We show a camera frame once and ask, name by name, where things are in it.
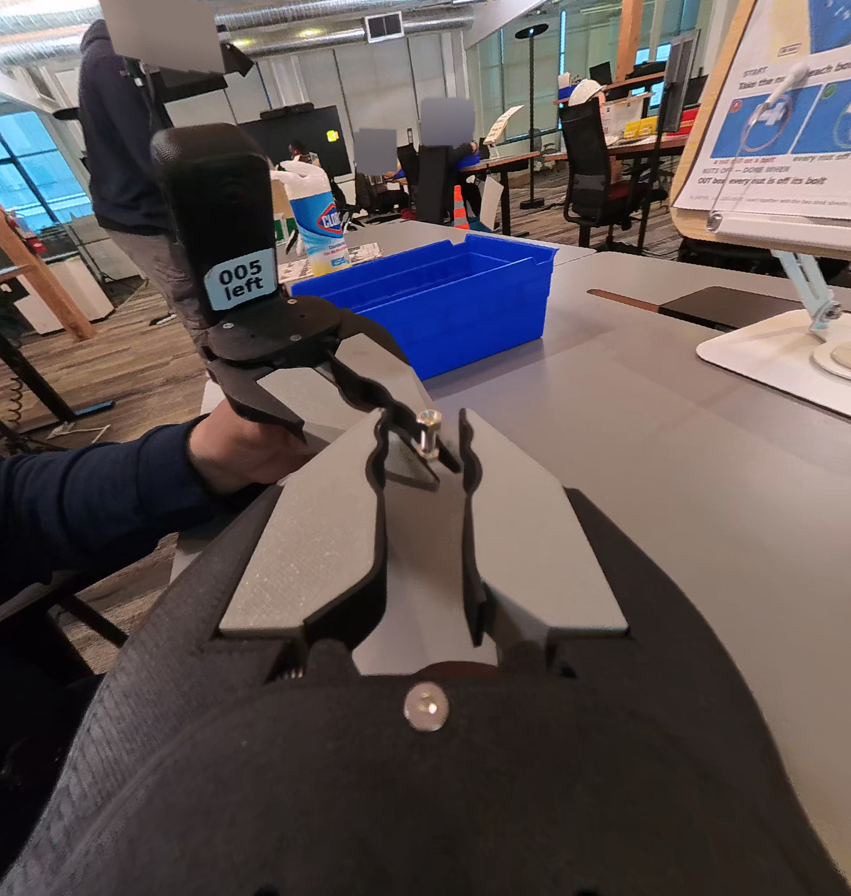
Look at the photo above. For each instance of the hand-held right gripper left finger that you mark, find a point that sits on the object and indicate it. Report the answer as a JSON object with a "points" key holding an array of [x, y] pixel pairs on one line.
{"points": [[306, 553]]}

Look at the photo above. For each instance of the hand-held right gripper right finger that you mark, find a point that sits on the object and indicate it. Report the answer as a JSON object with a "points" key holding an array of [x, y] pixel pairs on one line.
{"points": [[537, 560]]}

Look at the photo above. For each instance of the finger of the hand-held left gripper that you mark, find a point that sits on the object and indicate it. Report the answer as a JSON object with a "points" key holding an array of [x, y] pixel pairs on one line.
{"points": [[306, 406], [383, 371]]}

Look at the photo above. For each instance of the medium steel nut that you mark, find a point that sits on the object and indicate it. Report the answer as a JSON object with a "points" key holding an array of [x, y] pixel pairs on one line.
{"points": [[429, 418]]}

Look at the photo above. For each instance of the medium steel hex bolt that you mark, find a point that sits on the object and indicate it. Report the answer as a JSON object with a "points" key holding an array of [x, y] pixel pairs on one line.
{"points": [[430, 442]]}

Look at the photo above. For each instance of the blue plastic bin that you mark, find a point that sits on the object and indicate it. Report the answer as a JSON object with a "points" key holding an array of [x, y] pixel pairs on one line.
{"points": [[467, 315]]}

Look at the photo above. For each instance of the person's left forearm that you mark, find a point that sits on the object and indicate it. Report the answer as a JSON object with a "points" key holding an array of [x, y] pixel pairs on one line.
{"points": [[82, 504]]}

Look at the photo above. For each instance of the person's left hand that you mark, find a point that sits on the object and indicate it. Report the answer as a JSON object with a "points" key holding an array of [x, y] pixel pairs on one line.
{"points": [[243, 455]]}

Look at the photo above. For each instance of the cardboard box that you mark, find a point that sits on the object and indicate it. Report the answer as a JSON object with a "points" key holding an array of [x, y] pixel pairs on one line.
{"points": [[279, 203]]}

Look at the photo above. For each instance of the small green white sign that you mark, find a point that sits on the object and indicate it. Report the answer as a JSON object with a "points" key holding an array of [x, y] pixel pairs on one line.
{"points": [[282, 231]]}

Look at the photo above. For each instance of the disinfecting wipes canister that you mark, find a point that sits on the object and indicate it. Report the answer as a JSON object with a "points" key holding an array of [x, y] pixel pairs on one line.
{"points": [[324, 231]]}

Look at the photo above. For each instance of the printed paper leaflet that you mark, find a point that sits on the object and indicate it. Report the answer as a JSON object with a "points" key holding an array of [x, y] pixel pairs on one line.
{"points": [[362, 253]]}

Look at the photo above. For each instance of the black studio light panel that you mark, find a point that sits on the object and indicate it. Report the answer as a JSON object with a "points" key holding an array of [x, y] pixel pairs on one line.
{"points": [[233, 63]]}

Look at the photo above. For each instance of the orange traffic cone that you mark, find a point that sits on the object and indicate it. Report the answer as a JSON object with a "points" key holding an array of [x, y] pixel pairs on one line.
{"points": [[462, 213]]}

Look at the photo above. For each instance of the red fire extinguisher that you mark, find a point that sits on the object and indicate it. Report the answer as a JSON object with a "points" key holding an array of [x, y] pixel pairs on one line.
{"points": [[26, 234]]}

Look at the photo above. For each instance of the white leaning board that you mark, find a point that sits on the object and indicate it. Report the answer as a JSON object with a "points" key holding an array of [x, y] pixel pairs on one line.
{"points": [[490, 203]]}

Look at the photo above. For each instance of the white paper sign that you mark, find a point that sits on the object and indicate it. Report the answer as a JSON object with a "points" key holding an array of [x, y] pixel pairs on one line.
{"points": [[504, 126]]}

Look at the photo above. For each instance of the person's office chair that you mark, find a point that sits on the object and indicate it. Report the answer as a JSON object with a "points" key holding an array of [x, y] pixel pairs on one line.
{"points": [[26, 605]]}

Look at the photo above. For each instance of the black office chair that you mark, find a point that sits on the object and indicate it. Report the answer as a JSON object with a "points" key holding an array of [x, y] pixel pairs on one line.
{"points": [[586, 154]]}

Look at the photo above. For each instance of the white stand base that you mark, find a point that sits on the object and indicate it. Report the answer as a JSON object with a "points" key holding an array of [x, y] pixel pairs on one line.
{"points": [[761, 364]]}

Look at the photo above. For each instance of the wooden display board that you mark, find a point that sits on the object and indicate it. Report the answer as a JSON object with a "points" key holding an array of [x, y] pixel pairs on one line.
{"points": [[684, 220]]}

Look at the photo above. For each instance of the white hard hat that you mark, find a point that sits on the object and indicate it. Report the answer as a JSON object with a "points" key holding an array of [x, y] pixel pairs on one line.
{"points": [[586, 91]]}

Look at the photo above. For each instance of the yellow storage bins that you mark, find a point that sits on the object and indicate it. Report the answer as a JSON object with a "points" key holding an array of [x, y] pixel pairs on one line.
{"points": [[640, 128]]}

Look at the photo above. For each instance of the black light stand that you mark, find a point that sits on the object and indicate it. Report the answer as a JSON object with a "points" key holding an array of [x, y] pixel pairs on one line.
{"points": [[532, 30]]}

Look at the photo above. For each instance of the black monitor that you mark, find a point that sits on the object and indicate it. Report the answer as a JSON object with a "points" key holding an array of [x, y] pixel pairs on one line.
{"points": [[679, 77]]}

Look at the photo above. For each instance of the printed instruction sheet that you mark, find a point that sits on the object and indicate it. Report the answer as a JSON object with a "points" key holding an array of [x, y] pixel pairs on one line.
{"points": [[782, 126]]}

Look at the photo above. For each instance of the black wall screen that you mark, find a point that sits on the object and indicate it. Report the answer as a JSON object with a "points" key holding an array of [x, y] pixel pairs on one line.
{"points": [[285, 140]]}

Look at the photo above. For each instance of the white pedestal cabinet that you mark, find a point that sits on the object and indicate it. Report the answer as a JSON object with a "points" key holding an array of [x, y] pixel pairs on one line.
{"points": [[61, 297]]}

